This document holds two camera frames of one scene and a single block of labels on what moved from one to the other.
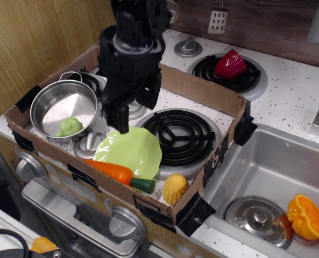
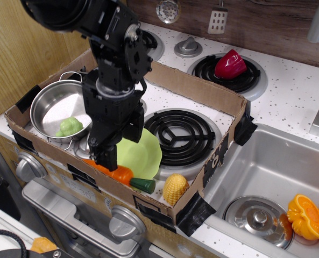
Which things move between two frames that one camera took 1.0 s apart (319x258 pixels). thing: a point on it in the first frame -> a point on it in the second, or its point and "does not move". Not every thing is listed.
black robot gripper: x=122 y=72 -> x=106 y=114
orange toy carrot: x=123 y=176 does not move
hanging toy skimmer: x=172 y=8 does not move
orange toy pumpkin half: x=307 y=221 does not move
